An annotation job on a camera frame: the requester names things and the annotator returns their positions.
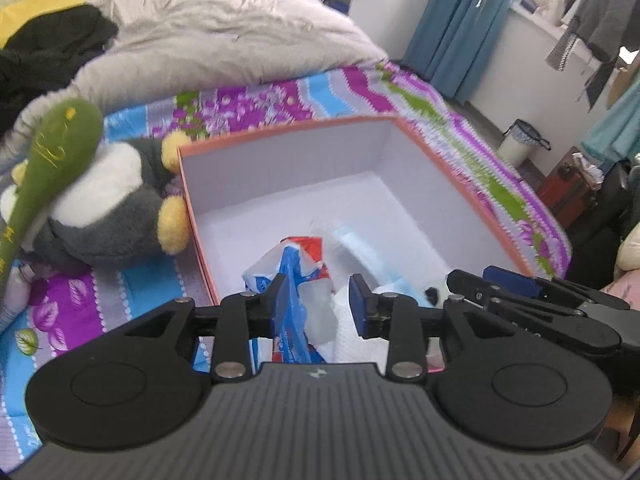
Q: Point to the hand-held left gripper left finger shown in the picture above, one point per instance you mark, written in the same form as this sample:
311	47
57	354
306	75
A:
280	305

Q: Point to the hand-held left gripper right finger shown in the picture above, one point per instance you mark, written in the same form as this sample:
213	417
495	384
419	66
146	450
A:
359	305

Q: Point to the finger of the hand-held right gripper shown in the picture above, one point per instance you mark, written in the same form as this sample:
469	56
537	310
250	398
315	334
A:
550	320
510	277

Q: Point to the blue printed plastic bag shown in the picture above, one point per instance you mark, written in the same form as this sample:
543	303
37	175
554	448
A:
300	310

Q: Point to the white tissue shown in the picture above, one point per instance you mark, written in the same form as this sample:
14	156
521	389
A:
350	345

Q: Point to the blue face mask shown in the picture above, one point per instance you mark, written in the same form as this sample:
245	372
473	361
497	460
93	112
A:
360	250

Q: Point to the panda plush toy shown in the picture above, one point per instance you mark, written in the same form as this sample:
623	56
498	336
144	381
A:
436	296

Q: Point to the pink cardboard box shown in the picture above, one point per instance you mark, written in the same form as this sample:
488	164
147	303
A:
300	170

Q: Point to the red case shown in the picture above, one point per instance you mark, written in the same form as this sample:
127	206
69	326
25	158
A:
560	195

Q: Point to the cream cushion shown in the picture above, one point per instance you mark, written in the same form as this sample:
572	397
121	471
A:
629	252

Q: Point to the black bag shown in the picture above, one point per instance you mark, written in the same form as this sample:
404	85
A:
600	210

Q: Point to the white trash can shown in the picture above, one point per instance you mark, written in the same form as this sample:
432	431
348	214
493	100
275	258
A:
515	150

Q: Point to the teal cloth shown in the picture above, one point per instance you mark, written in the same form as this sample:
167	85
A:
615	125

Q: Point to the grey white penguin plush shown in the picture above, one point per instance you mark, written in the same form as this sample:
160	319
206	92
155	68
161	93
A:
110	225

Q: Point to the floral striped bed sheet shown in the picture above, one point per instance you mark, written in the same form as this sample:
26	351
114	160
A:
75	305

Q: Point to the blue curtain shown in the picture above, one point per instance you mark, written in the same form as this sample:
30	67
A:
450	35

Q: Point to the grey duvet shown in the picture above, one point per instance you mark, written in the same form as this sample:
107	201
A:
225	35

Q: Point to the green plush club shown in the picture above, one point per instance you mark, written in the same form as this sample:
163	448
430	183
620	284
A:
60	135

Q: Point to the grey striped hanging cardigan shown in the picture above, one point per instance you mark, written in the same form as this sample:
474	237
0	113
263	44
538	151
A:
600	10

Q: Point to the white wardrobe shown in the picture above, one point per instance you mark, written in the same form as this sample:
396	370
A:
390	0

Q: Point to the black jacket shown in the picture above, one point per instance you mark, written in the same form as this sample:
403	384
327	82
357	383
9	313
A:
45	50

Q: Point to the yellow pillow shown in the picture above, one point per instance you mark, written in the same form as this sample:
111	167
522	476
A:
30	10

